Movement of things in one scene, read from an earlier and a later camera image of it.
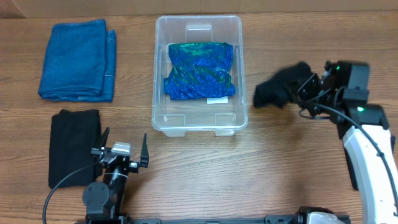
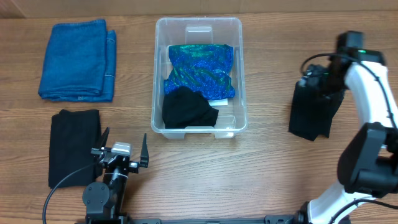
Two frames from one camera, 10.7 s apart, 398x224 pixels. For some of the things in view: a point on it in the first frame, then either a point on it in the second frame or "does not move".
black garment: x=282 y=89 to x=183 y=106
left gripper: x=135 y=167 does not move
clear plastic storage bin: x=199 y=81 does not move
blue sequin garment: x=199 y=70 does not move
